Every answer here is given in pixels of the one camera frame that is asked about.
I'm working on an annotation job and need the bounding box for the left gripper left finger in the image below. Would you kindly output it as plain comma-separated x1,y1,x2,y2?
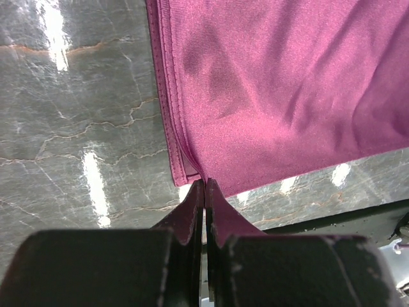
1,181,205,306

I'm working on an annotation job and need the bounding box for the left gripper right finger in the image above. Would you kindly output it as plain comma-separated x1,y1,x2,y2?
205,179,399,306

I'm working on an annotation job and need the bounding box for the purple cloth napkin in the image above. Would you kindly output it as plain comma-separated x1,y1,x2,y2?
146,1,408,196

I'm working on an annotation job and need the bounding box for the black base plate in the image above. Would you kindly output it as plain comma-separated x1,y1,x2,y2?
264,200,408,240

